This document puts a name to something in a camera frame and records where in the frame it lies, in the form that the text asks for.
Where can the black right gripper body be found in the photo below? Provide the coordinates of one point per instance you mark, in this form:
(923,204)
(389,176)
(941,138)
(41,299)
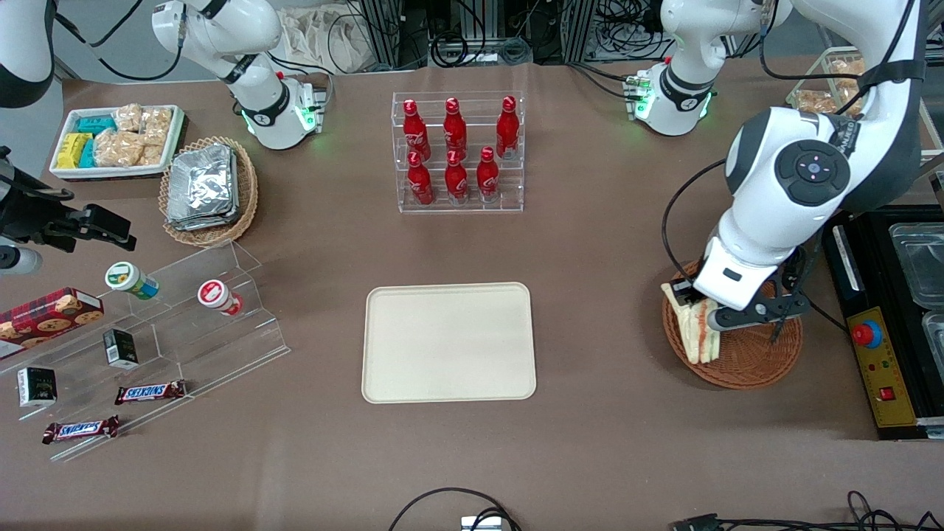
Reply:
(29,216)

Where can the triangle sandwich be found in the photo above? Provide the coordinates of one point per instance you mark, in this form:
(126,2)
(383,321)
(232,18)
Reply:
(697,335)

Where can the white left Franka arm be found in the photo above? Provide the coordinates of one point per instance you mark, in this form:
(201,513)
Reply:
(759,214)

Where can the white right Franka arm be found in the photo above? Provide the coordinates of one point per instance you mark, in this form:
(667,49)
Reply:
(251,29)

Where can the white rectangular snack tray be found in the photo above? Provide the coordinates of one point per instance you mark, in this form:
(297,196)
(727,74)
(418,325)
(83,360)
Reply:
(110,174)

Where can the brown wicker basket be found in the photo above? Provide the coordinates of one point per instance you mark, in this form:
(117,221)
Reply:
(752,361)

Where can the light wicker basket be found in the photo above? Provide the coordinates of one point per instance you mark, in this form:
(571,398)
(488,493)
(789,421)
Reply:
(249,192)

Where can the beige plastic tray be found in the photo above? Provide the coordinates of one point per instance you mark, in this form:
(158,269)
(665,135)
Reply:
(442,339)

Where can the green lid yogurt cup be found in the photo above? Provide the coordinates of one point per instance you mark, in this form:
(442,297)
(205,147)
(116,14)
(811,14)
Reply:
(122,276)

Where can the teal snack packet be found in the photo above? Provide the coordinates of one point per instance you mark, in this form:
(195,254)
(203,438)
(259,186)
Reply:
(88,155)
(94,125)

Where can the clear bag of rice crackers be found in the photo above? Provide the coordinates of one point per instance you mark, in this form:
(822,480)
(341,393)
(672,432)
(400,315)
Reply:
(127,118)
(151,155)
(118,149)
(156,125)

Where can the yellow snack packet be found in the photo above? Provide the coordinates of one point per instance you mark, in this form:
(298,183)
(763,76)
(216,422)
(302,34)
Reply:
(72,150)

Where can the red plaid cookie box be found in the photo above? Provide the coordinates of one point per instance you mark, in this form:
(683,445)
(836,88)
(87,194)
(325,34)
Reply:
(51,317)

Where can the silver foil container stack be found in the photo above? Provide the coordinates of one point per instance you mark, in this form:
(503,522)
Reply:
(203,188)

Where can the red lid yogurt cup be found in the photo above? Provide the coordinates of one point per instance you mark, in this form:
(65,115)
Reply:
(212,293)

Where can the red emergency stop button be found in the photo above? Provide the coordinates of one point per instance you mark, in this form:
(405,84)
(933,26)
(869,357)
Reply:
(867,334)

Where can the Snickers chocolate bar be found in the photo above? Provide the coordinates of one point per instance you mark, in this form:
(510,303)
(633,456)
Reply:
(80,429)
(150,392)

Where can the small black and white carton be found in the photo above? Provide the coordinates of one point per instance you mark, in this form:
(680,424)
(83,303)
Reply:
(37,387)

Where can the clear acrylic stepped shelf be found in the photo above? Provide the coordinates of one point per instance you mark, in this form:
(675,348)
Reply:
(243,335)

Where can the black machine with yellow panel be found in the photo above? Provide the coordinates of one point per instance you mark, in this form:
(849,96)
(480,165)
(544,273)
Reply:
(892,369)

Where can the clear plastic container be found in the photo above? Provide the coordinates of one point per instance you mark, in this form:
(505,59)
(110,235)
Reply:
(918,258)
(934,339)

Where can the bagged cracker snack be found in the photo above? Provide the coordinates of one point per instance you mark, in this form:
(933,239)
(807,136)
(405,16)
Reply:
(844,68)
(817,103)
(849,107)

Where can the red cola bottle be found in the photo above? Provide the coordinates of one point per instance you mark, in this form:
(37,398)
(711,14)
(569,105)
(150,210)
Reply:
(420,183)
(507,129)
(415,133)
(456,181)
(487,177)
(455,129)

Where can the clear acrylic bottle rack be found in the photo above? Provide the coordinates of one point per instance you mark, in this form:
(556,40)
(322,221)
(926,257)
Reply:
(483,103)

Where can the cream cloth bag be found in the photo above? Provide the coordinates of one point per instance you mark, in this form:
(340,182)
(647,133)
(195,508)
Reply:
(317,40)

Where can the small grey device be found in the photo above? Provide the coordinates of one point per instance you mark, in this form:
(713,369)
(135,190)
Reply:
(481,524)

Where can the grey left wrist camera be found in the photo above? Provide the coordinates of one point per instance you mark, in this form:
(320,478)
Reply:
(721,318)

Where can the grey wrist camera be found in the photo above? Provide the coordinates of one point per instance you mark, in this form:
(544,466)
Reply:
(721,318)
(18,260)

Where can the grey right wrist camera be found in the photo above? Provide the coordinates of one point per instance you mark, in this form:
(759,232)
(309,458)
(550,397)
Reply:
(18,260)

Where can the aluminium frame post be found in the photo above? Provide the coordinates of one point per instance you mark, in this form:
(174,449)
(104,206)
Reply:
(579,29)
(383,33)

